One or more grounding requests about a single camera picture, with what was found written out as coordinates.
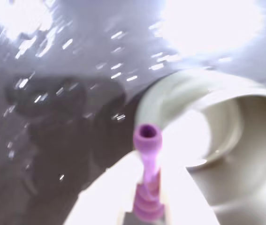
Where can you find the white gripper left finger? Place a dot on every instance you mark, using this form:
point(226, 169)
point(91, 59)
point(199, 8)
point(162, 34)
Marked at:
point(104, 197)

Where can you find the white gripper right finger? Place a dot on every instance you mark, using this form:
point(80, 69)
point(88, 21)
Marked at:
point(182, 199)

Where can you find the purple rubber pen grip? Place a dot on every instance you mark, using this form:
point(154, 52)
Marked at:
point(145, 143)

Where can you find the white paper cup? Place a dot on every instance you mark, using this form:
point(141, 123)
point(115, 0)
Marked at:
point(170, 98)

